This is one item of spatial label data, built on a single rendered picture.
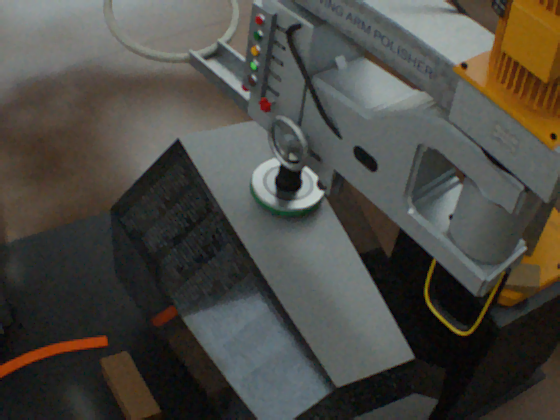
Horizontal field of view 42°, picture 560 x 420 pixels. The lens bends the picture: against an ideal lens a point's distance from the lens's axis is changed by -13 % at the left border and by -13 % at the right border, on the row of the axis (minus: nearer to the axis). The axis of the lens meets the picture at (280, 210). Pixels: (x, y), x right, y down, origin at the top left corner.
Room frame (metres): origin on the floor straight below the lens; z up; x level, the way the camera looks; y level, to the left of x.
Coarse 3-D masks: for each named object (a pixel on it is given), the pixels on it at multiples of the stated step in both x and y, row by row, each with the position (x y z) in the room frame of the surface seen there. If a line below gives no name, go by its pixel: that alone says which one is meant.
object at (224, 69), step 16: (224, 48) 2.08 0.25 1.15; (192, 64) 2.02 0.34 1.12; (208, 64) 1.97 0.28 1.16; (224, 64) 2.04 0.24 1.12; (240, 64) 2.03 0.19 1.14; (224, 80) 1.90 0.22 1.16; (240, 80) 1.97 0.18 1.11; (240, 96) 1.85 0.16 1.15; (320, 160) 1.63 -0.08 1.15; (336, 176) 1.58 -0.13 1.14; (336, 192) 1.57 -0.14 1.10
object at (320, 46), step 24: (264, 0) 1.75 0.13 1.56; (288, 0) 1.73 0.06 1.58; (288, 24) 1.68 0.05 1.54; (312, 24) 1.63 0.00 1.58; (288, 48) 1.67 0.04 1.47; (312, 48) 1.63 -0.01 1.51; (336, 48) 1.69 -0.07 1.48; (360, 48) 1.76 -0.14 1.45; (288, 72) 1.66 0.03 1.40; (312, 72) 1.64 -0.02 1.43; (288, 96) 1.65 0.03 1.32; (264, 120) 1.70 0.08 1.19
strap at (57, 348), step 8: (104, 336) 1.69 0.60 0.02; (56, 344) 1.59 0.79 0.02; (64, 344) 1.60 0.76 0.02; (72, 344) 1.61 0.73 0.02; (80, 344) 1.62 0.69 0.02; (88, 344) 1.63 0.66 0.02; (96, 344) 1.64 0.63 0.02; (104, 344) 1.65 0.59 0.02; (32, 352) 1.52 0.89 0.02; (40, 352) 1.53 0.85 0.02; (48, 352) 1.54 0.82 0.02; (56, 352) 1.55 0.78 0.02; (16, 360) 1.46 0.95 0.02; (24, 360) 1.47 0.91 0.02; (32, 360) 1.48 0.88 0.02; (0, 368) 1.39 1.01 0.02; (8, 368) 1.40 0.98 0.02; (16, 368) 1.42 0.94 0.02; (0, 376) 1.35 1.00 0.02
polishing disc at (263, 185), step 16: (272, 160) 1.85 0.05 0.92; (256, 176) 1.77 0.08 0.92; (272, 176) 1.78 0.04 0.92; (304, 176) 1.81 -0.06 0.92; (256, 192) 1.71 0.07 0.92; (272, 192) 1.72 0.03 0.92; (288, 192) 1.73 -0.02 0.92; (304, 192) 1.74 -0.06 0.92; (320, 192) 1.75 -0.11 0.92; (288, 208) 1.66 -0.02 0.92; (304, 208) 1.68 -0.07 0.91
